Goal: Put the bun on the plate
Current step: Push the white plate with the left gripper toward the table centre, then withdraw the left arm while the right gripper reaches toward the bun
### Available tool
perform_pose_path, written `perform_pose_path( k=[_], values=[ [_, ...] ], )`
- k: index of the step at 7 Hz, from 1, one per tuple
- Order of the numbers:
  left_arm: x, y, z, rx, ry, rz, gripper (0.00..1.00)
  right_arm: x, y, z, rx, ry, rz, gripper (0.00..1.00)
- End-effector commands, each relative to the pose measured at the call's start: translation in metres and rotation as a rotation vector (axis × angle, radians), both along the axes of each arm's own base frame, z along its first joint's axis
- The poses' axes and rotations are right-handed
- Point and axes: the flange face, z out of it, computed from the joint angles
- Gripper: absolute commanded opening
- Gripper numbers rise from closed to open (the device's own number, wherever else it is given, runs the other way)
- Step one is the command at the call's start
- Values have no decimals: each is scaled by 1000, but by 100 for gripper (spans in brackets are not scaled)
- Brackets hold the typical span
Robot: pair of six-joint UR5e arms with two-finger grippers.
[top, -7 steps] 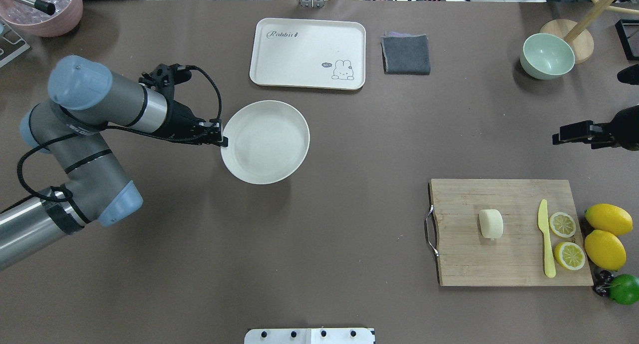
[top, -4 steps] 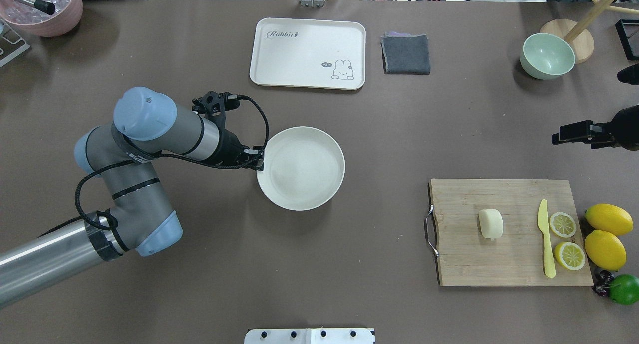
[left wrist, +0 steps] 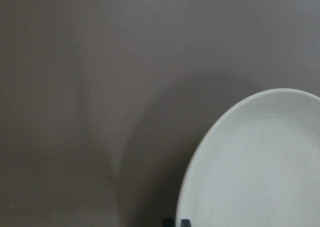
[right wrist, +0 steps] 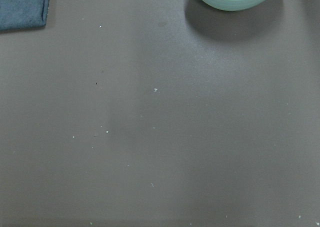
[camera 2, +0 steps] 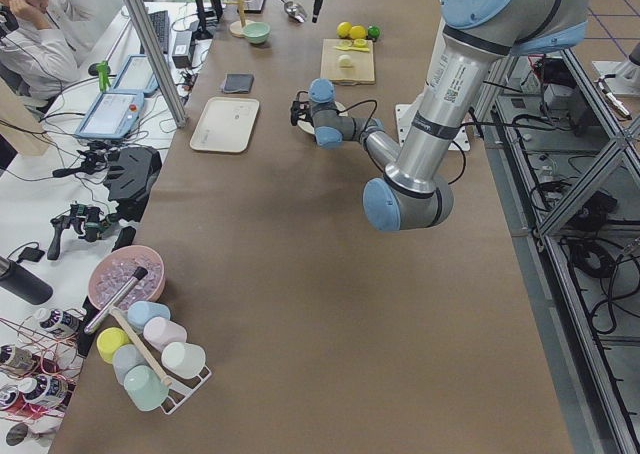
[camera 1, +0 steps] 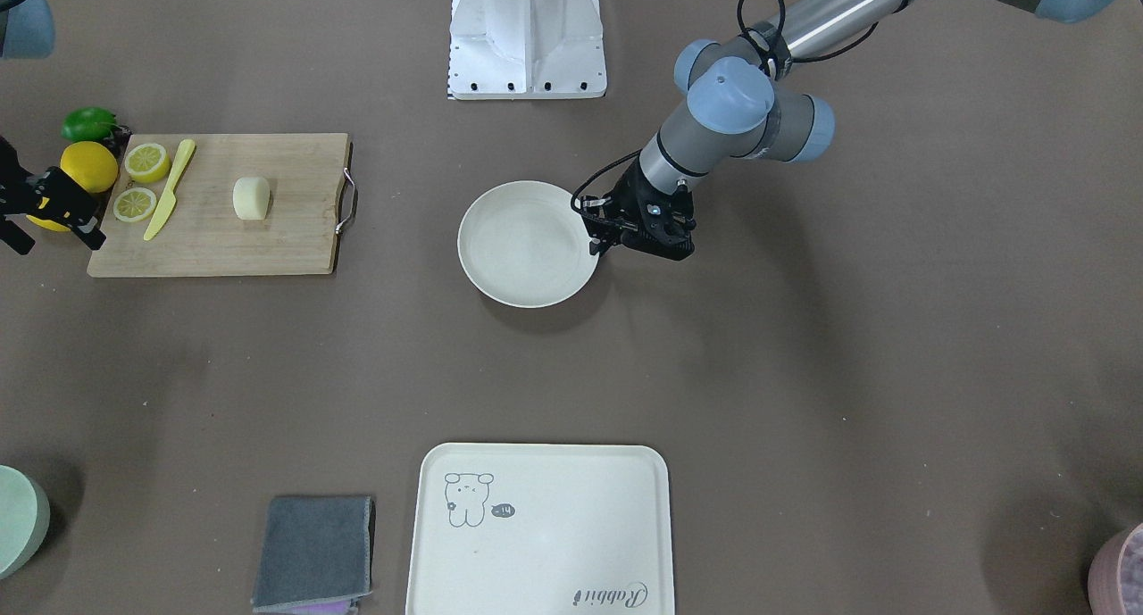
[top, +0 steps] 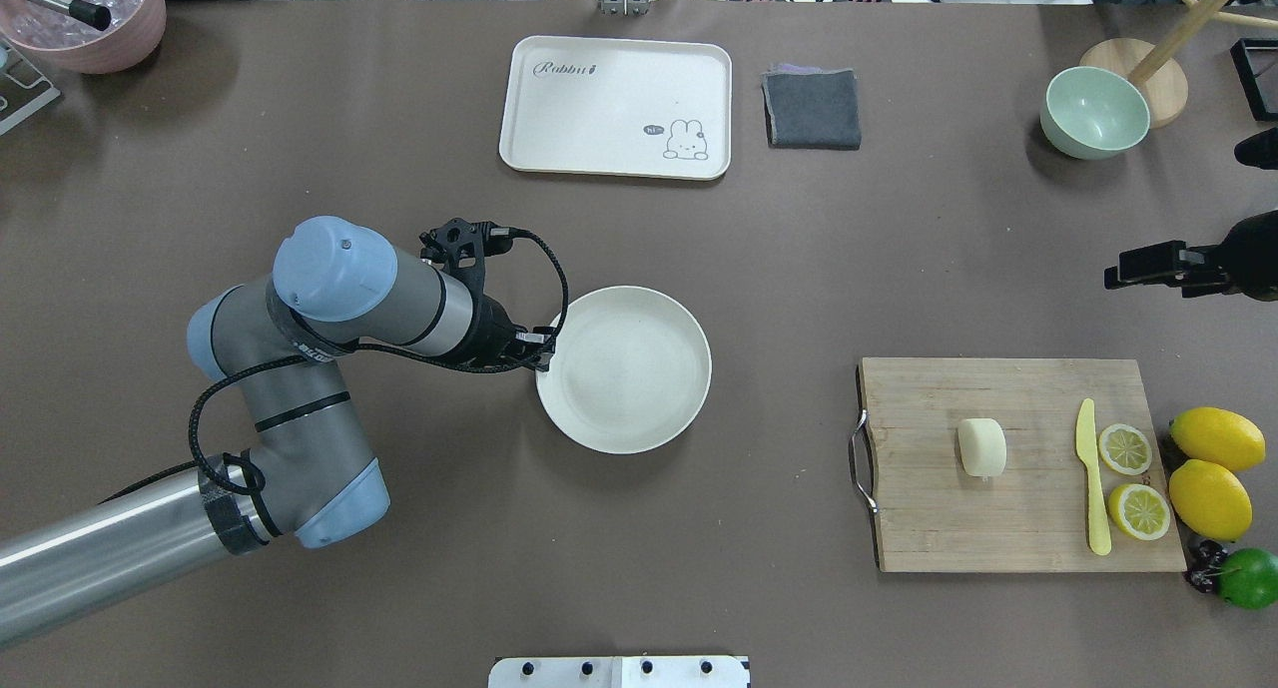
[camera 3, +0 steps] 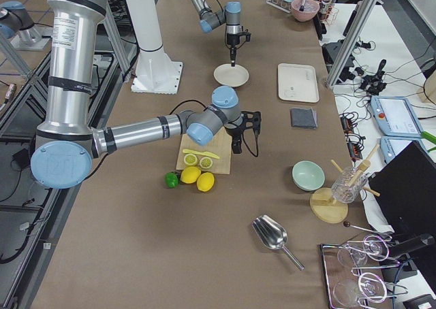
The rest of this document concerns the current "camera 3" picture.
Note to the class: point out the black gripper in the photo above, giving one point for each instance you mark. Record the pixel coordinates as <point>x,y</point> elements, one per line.
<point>231,40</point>
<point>236,131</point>

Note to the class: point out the beige round plate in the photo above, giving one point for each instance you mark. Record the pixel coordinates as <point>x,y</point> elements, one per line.
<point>233,76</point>

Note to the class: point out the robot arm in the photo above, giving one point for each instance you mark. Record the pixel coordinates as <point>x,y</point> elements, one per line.
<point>230,16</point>
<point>65,144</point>

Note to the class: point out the cream rabbit tray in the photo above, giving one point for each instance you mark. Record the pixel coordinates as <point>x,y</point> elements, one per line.
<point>297,83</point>

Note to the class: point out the black metal tray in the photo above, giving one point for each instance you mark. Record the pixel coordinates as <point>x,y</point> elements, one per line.
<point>352,287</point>

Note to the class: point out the bamboo cutting board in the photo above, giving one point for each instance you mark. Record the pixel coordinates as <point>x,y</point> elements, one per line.
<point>219,145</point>

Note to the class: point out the yellow plastic knife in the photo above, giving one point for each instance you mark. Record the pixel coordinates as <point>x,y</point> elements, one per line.
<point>201,153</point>

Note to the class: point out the upper lemon half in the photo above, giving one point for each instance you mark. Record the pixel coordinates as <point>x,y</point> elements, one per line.
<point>205,162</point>

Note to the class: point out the lemon half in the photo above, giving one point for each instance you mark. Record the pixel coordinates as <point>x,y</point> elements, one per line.
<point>190,160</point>
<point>205,162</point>

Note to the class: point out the whole lemon outer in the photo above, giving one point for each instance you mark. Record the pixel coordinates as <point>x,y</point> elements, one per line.
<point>205,182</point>

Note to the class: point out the lower lemon half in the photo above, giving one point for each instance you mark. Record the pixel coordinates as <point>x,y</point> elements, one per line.
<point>190,160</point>

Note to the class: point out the whole lemon near lime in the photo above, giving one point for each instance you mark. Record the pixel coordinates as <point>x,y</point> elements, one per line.
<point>190,174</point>

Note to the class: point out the green lime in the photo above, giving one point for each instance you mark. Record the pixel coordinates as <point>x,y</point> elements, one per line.
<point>172,179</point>

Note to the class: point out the mint green bowl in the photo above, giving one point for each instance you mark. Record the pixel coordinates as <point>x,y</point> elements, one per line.
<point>308,175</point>

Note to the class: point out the grey folded cloth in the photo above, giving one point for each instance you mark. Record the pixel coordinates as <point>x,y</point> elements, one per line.
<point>305,118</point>

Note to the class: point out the pink bowl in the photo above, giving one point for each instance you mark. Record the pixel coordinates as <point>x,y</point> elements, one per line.
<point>311,8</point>

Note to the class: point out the metal scoop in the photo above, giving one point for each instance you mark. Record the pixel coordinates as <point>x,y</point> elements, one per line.
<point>274,237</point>

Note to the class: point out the bottle rack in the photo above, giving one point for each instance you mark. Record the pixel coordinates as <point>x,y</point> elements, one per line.
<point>327,12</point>

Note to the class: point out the wooden cup rack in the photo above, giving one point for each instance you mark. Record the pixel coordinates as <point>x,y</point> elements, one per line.
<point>329,210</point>

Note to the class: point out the clear glass cup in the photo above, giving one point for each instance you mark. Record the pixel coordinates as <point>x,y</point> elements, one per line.
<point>348,185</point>

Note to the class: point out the lower teach pendant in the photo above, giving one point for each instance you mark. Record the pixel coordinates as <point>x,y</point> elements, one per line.
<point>391,146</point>

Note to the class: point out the teach pendant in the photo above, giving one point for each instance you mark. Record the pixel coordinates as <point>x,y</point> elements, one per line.
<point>391,146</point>
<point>395,116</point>

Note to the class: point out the upper teach pendant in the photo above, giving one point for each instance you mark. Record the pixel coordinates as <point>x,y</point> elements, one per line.
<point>395,116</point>

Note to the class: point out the black monitor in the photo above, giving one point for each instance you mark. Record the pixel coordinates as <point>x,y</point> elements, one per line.
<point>407,191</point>

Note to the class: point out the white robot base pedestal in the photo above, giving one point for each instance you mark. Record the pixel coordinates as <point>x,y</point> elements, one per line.
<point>155,71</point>

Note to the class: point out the aluminium frame post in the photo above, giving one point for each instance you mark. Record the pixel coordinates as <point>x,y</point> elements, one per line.
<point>360,20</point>

